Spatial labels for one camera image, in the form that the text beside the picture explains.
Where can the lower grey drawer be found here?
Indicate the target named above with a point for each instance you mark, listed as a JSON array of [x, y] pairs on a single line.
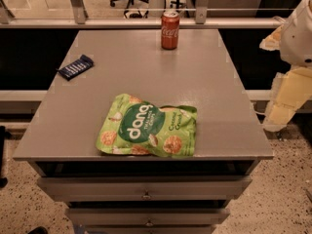
[[147, 217]]

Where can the grey drawer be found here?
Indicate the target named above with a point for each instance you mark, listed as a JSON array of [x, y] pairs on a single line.
[[88, 189], [147, 217]]

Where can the metal railing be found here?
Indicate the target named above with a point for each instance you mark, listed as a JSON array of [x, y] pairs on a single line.
[[72, 14]]

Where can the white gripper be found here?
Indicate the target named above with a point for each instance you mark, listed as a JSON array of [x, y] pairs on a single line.
[[298, 40]]

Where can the green rice chip bag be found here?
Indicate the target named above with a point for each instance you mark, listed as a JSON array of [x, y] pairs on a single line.
[[137, 127]]

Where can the red coke can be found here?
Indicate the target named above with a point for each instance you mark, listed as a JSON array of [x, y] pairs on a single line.
[[169, 30]]

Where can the upper grey drawer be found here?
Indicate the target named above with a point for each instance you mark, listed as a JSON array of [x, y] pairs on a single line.
[[88, 189]]

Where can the grey drawer cabinet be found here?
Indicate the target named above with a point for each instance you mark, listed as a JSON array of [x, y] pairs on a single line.
[[61, 139]]

